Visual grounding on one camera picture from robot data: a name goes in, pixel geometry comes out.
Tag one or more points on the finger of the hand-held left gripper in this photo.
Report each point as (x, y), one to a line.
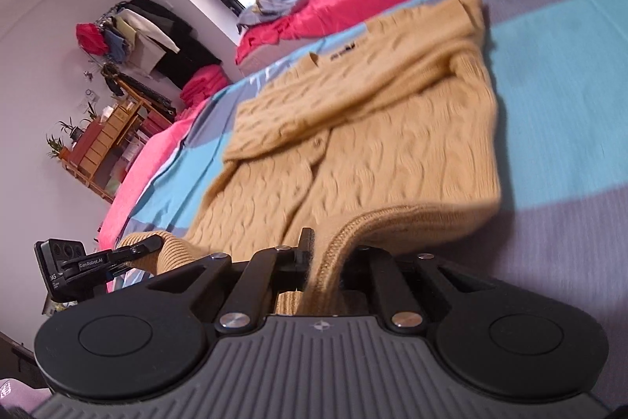
(140, 249)

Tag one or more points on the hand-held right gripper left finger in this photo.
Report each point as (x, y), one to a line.
(255, 281)

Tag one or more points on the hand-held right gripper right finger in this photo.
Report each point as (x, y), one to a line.
(387, 281)

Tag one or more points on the red folded cloth pile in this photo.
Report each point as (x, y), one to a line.
(203, 85)

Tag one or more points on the wooden shelf unit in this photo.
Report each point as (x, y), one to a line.
(100, 149)

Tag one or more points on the blue grey crumpled cloth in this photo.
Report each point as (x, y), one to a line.
(274, 4)

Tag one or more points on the pink blanket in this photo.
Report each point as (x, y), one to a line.
(142, 163)

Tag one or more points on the blue grey patterned blanket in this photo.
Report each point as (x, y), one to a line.
(564, 105)

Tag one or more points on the rack of hanging clothes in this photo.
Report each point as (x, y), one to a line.
(147, 41)

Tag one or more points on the green potted plants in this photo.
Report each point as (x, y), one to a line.
(66, 137)

